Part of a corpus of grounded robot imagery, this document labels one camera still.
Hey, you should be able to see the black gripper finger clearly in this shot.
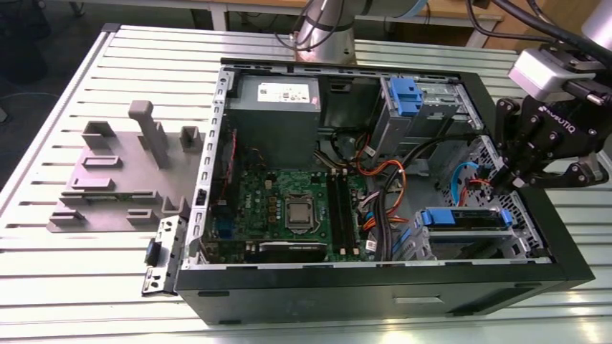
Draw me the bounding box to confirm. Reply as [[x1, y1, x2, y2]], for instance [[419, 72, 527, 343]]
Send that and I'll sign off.
[[510, 150, 611, 189], [495, 97, 526, 194]]

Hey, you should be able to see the hard disk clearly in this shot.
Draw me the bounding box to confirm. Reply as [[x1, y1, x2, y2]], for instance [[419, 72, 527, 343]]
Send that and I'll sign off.
[[396, 207, 518, 262]]

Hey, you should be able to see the metal disk bay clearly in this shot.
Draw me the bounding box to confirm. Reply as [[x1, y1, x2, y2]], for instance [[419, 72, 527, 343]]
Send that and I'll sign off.
[[414, 206, 539, 262]]

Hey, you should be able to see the metal optical drive cage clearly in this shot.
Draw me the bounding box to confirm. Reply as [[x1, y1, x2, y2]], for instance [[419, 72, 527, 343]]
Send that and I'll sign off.
[[368, 74, 482, 161]]

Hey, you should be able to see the blue drive latch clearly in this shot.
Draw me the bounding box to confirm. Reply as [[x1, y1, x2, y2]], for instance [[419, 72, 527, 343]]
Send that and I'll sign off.
[[390, 76, 426, 118]]

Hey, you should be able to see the wooden desk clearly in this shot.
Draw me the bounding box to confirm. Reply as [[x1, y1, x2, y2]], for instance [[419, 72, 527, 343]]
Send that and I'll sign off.
[[420, 0, 508, 49]]

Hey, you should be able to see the black RAM slot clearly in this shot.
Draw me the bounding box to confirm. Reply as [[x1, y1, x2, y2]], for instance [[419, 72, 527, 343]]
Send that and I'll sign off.
[[334, 170, 350, 257], [343, 170, 363, 257], [327, 170, 343, 257], [338, 170, 356, 257]]

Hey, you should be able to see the CPU socket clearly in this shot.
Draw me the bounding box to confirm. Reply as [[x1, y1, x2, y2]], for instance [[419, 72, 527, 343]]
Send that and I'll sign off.
[[282, 193, 320, 236]]

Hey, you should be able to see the silver CPU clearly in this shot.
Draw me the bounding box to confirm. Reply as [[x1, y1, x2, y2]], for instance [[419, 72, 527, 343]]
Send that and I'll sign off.
[[286, 202, 315, 225]]

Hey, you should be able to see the grey power supply unit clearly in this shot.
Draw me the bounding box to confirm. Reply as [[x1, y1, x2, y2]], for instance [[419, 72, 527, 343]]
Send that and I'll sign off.
[[223, 76, 323, 172]]

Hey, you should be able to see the green motherboard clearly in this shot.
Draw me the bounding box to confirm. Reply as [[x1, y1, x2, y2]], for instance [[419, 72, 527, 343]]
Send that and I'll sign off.
[[203, 168, 379, 264]]

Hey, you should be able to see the black graphics card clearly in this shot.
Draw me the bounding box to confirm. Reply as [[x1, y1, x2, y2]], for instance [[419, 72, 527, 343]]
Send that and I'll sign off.
[[243, 239, 330, 265]]

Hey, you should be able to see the black open PC case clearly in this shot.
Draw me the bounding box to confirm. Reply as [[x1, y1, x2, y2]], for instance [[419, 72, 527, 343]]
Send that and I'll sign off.
[[172, 56, 596, 325]]

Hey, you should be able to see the blue VGA port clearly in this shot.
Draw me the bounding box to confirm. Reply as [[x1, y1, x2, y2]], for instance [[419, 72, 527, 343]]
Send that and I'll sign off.
[[215, 219, 236, 240]]

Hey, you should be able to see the grey parts rack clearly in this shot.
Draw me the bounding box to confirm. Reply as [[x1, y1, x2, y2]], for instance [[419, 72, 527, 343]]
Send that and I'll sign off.
[[46, 100, 210, 234]]

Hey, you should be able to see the orange disk power wire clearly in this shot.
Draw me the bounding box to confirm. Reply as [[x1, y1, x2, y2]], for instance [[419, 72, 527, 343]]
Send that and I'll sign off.
[[468, 168, 502, 196]]

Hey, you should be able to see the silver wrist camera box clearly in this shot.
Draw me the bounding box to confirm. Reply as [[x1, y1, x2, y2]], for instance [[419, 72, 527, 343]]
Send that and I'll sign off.
[[506, 48, 598, 100]]

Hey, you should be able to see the blue data wire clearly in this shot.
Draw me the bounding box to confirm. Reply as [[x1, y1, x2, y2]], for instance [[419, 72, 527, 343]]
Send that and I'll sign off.
[[451, 161, 482, 209]]

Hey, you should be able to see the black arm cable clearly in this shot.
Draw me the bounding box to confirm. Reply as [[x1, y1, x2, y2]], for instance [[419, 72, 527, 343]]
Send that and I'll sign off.
[[466, 0, 598, 55]]

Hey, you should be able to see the orange wire bundle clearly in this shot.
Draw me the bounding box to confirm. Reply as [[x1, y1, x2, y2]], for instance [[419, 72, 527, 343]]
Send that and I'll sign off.
[[356, 159, 411, 230]]

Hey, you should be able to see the yellow black power cable bundle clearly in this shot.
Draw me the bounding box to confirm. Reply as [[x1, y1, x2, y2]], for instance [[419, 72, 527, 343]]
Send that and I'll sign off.
[[314, 148, 360, 173]]

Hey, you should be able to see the white metal desk frame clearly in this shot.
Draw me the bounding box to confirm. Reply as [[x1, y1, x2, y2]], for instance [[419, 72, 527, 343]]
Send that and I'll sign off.
[[191, 0, 307, 32]]

